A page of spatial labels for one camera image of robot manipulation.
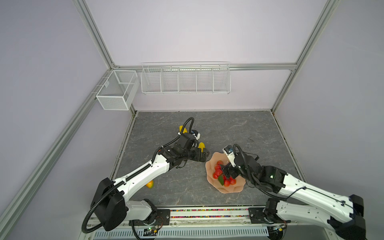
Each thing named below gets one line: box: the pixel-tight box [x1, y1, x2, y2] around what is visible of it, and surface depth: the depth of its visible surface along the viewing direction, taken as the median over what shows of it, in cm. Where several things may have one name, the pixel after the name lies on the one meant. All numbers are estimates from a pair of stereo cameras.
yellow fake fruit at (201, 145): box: [198, 142, 206, 153], surface depth 98 cm
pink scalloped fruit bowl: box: [205, 152, 246, 194], surface depth 84 cm
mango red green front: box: [145, 180, 155, 189], surface depth 84 cm
